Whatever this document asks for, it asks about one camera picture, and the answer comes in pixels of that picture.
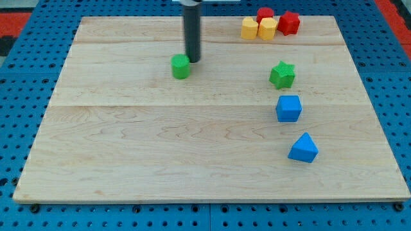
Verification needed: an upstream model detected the green cylinder block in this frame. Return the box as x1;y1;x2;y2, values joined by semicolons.
171;54;191;80

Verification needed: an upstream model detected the light wooden board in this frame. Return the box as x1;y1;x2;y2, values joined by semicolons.
13;16;410;204

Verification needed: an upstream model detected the blue cube block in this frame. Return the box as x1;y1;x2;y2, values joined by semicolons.
275;95;302;123

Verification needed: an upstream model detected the green star block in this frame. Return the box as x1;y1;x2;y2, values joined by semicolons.
268;60;295;89

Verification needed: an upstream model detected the yellow heart block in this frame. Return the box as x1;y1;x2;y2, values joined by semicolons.
240;17;259;40

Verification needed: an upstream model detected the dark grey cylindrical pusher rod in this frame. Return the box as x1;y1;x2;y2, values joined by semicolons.
180;0;202;63

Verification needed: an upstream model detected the blue triangular prism block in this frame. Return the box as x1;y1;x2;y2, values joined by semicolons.
288;132;319;163

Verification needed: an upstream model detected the yellow hexagon block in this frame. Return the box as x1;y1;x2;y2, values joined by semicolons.
258;17;278;40

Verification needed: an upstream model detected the red cylinder block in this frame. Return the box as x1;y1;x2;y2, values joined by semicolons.
256;7;274;23

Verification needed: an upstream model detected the red star block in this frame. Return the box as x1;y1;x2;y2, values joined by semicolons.
277;11;300;36

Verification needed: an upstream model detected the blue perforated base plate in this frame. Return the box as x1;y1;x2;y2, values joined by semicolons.
1;0;410;230

